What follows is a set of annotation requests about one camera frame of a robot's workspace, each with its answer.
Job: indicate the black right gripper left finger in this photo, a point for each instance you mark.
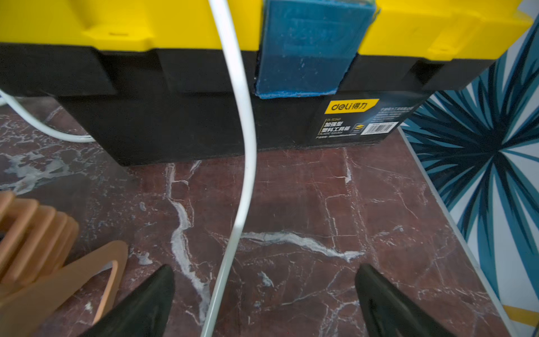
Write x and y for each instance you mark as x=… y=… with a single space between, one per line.
x=144 y=312

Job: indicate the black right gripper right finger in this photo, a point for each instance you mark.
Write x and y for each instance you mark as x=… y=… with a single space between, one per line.
x=389 y=312

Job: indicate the yellow black toolbox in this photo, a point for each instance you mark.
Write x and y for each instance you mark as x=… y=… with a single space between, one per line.
x=149 y=82

